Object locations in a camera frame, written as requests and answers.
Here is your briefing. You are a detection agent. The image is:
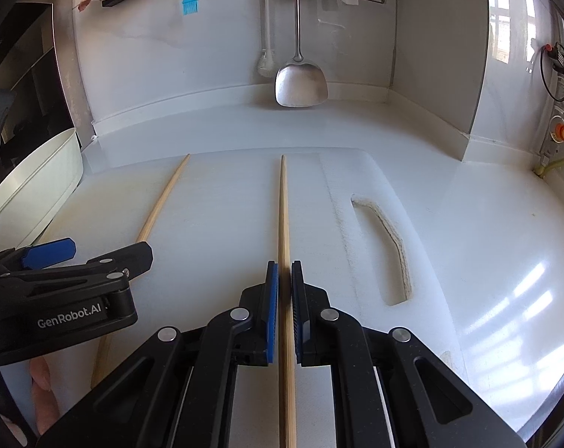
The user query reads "white plastic cutting board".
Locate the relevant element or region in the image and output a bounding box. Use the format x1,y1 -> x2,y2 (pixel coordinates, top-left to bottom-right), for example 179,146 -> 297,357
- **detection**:
0,147 -> 469,448

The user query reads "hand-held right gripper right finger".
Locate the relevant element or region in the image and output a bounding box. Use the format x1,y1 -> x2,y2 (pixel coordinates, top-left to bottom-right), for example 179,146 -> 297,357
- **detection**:
290,260 -> 527,448

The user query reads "yellow gas hose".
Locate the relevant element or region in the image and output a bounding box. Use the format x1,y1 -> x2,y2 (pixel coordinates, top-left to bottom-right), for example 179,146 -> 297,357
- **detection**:
535,152 -> 564,178

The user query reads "white bottle brush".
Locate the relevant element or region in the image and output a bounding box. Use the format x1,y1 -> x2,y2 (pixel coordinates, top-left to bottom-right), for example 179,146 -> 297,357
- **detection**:
255,0 -> 276,78

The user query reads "black gas valve controller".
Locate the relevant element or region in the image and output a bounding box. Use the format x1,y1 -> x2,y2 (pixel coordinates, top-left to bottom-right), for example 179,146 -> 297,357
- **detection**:
542,43 -> 564,74

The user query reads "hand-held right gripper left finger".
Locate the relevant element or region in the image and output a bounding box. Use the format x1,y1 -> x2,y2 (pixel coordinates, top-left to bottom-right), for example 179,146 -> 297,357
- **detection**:
37,261 -> 281,448

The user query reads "metal wok spatula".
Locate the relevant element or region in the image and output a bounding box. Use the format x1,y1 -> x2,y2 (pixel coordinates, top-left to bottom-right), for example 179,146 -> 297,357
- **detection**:
275,0 -> 329,108

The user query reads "white round bowl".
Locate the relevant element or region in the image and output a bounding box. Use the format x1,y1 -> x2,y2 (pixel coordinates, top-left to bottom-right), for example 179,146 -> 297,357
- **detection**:
0,127 -> 84,255

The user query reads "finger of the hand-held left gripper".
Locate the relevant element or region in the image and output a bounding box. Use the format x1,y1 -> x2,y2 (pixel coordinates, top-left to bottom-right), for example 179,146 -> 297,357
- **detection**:
0,238 -> 76,274
0,242 -> 153,297

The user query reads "single wooden chopstick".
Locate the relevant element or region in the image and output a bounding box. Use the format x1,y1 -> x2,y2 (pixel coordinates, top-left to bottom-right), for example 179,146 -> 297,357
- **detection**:
91,153 -> 191,389
277,155 -> 298,448

